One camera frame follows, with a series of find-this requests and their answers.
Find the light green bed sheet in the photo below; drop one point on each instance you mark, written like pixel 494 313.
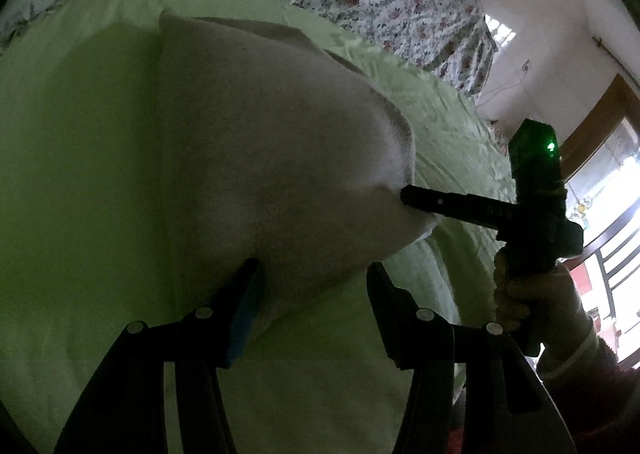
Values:
pixel 80 144

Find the person's right hand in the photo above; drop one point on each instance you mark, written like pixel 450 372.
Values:
pixel 550 314

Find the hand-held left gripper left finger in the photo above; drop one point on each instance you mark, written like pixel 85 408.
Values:
pixel 245 316

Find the wooden framed window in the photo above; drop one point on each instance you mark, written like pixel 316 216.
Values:
pixel 607 214

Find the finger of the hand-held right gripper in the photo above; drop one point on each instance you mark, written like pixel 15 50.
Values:
pixel 450 204

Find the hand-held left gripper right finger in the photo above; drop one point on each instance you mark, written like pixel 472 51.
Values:
pixel 395 316

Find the person's right forearm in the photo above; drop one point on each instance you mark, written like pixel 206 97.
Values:
pixel 595 399

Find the beige knit sweater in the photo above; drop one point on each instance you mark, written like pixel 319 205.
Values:
pixel 270 149

